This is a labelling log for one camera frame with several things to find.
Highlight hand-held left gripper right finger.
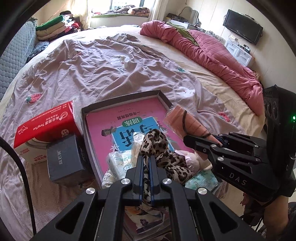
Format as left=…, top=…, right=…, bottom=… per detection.
left=149, top=155, right=264, bottom=241

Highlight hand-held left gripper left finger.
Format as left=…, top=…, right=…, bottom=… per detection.
left=30, top=155, right=149, bottom=241

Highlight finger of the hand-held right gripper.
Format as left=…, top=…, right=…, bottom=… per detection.
left=183, top=135, right=257, bottom=169
left=216, top=132, right=269, bottom=155

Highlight pale purple plush toy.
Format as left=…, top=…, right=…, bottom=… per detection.
left=176, top=149, right=200, bottom=173

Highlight leopard print cloth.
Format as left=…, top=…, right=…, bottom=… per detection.
left=139, top=129, right=197, bottom=207

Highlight floral tissue pack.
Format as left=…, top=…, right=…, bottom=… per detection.
left=106, top=149, right=140, bottom=180

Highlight tan stockings packet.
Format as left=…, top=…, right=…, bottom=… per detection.
left=163, top=104, right=219, bottom=145

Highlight white baby socks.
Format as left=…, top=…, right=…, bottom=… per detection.
left=102, top=169, right=123, bottom=189

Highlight green white wipes pack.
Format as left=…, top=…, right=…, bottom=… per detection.
left=185, top=170, right=219, bottom=191

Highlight printed clear plastic packet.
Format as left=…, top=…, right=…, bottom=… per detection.
left=124, top=204, right=170, bottom=235

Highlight dark cardboard box tray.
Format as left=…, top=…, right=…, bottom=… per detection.
left=80, top=90, right=223, bottom=239

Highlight person's right forearm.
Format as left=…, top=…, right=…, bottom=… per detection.
left=265, top=197, right=289, bottom=234

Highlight pink book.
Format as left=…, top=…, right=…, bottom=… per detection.
left=85, top=97, right=196, bottom=183

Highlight dark navy box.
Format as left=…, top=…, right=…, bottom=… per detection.
left=46, top=134, right=93, bottom=185

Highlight white drawer cabinet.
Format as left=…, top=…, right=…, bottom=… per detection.
left=224, top=38, right=255, bottom=67

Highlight pink quilt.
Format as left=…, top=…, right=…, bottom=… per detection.
left=140, top=20, right=264, bottom=116

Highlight red tissue box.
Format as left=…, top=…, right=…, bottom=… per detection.
left=14, top=101, right=80, bottom=165

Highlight green cloth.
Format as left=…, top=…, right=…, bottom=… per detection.
left=166, top=22, right=199, bottom=47

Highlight black television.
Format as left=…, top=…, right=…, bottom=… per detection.
left=223, top=9, right=263, bottom=45

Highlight purple printed bedspread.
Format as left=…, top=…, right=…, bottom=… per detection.
left=0, top=33, right=229, bottom=232

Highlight cream curtain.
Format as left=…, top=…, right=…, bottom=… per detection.
left=149, top=0, right=167, bottom=22

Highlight bedding on windowsill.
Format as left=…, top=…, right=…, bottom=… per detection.
left=109, top=6, right=150, bottom=17

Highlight dark patterned pillow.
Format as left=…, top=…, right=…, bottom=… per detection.
left=26, top=41, right=50, bottom=63

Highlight pile of folded clothes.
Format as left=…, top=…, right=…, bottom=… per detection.
left=36, top=10, right=82, bottom=42

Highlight grey quilted headboard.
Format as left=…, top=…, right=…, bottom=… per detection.
left=0, top=21, right=38, bottom=102

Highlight black cable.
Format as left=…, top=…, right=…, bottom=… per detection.
left=0, top=137, right=37, bottom=234

